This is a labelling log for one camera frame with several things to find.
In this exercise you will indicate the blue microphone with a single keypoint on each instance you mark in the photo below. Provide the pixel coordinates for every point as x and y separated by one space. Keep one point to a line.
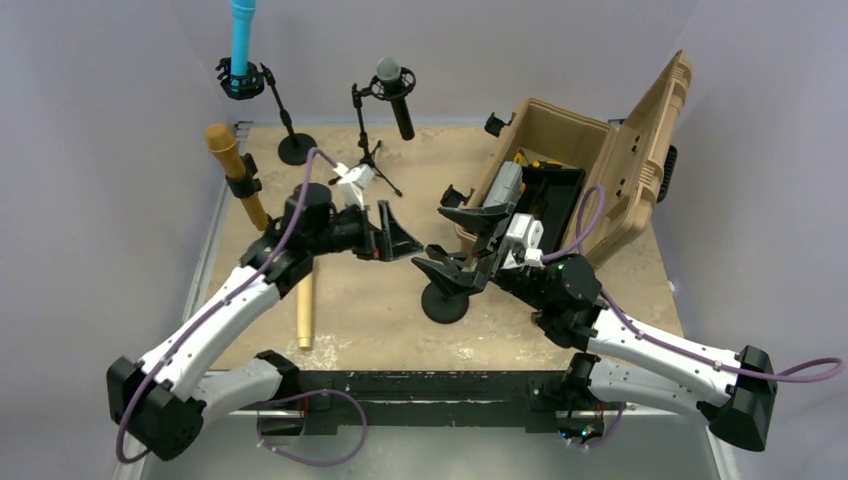
242 12

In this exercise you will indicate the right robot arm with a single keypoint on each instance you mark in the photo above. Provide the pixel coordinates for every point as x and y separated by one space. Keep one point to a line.
617 358

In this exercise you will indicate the black round-base stand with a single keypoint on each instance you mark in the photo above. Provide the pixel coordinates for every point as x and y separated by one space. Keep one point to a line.
437 306
272 238
294 146

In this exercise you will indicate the cream microphone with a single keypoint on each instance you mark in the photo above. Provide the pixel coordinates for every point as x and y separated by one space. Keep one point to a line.
305 312

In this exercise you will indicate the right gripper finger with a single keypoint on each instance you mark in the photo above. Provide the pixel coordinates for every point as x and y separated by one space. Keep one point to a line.
472 223
458 276

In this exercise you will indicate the black tripod mic stand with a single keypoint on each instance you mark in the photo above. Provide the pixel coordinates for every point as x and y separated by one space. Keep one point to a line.
374 90

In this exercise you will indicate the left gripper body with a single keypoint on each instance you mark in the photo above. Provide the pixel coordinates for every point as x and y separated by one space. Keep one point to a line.
357 236

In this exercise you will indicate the gold microphone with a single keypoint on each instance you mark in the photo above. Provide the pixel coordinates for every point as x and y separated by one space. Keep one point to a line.
222 143

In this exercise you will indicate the black grey-head microphone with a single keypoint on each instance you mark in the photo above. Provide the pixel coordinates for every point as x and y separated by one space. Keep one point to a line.
397 83

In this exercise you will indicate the tan toolbox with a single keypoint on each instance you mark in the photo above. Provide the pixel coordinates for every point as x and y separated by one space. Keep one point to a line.
628 166

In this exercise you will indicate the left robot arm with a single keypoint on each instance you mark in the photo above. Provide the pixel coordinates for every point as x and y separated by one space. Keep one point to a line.
166 398

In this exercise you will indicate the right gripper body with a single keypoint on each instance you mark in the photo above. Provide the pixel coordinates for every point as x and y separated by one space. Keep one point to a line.
488 256

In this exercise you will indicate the grey plastic case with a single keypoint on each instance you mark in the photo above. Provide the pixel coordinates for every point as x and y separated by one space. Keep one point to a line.
507 180

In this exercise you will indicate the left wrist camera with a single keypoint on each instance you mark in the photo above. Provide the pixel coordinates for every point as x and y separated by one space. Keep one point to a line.
352 182

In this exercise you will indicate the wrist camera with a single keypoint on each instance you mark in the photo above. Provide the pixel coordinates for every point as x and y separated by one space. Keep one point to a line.
522 239
352 182

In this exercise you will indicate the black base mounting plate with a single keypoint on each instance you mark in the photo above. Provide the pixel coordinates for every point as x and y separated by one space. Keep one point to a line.
535 401

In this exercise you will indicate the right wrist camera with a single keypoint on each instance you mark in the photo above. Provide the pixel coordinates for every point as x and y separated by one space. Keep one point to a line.
522 239

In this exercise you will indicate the black toolbox tray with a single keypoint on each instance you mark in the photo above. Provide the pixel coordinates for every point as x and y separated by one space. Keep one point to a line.
550 195

